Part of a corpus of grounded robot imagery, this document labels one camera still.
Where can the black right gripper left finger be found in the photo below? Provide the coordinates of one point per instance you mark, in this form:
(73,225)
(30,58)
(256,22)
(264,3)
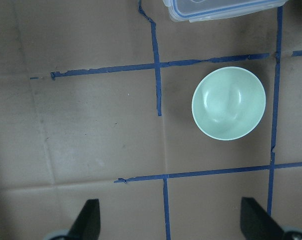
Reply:
(88,224)

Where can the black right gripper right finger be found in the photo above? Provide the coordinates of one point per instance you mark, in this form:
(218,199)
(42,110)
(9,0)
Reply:
(256,224)

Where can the light green bowl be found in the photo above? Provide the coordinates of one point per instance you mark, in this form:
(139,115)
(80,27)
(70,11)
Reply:
(228,103)

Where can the clear plastic container blue seal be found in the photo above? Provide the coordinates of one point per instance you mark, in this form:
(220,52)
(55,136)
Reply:
(206,10)

